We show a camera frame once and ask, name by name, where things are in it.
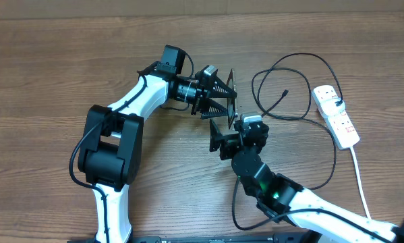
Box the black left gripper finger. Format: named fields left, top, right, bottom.
left=200, top=99, right=228, bottom=119
left=208, top=75, right=237, bottom=98

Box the black Galaxy flip phone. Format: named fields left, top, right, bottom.
left=226, top=69, right=237, bottom=129

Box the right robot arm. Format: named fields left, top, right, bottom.
left=210, top=115, right=404, bottom=242

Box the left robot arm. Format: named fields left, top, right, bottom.
left=69, top=45, right=237, bottom=242

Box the white charger plug adapter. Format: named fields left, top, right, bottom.
left=318, top=97, right=346, bottom=118

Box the white power strip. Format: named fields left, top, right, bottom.
left=312, top=85, right=360, bottom=150

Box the brown cardboard backdrop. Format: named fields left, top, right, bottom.
left=0, top=0, right=404, bottom=20

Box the white power strip cord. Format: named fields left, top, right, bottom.
left=349, top=146, right=373, bottom=221

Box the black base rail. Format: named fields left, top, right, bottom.
left=127, top=230, right=322, bottom=243

